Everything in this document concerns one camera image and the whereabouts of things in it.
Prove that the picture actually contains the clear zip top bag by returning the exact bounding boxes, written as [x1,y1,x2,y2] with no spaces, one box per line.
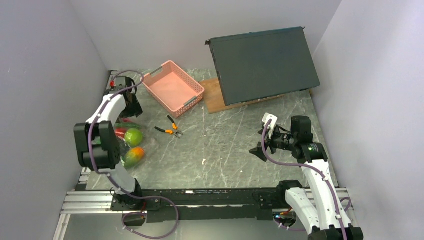
[114,118,159,170]

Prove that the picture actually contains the pink plastic basket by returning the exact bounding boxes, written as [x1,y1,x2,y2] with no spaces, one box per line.
[142,60,205,118]

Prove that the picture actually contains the fake green cucumber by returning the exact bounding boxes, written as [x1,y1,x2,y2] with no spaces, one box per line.
[114,122,142,130]

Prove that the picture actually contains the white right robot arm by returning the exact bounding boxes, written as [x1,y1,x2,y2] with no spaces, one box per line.
[249,113,364,240]

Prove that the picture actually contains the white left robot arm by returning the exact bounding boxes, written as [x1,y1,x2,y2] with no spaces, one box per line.
[73,73,144,210]

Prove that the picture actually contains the fake red tomato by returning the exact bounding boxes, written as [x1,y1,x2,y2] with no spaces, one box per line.
[114,127,128,140]

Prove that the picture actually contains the fake green lime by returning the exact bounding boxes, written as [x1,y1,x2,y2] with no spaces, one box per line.
[124,128,144,148]

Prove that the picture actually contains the fake orange green mango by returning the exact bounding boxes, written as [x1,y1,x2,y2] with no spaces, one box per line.
[123,146,145,169]

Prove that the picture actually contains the brown wooden board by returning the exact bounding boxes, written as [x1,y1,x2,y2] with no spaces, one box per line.
[198,78,314,115]

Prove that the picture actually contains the dark grey metal chassis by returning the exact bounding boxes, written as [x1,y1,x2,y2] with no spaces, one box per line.
[205,26,321,106]

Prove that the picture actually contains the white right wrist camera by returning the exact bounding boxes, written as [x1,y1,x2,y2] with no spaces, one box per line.
[262,113,278,132]

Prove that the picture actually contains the orange handled pliers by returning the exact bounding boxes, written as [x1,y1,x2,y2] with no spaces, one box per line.
[154,115,184,139]

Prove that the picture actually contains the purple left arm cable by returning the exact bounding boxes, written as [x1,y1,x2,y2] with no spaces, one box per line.
[87,70,180,240]

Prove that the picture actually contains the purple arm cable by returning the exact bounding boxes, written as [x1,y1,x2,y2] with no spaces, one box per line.
[261,119,352,240]
[87,70,180,240]

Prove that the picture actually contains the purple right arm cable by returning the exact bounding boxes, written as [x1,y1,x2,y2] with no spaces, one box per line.
[261,119,352,240]

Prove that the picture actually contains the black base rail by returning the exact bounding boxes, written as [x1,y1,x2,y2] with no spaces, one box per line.
[110,187,289,223]

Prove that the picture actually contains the aluminium side rail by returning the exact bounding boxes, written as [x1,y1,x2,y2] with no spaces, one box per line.
[52,70,119,240]

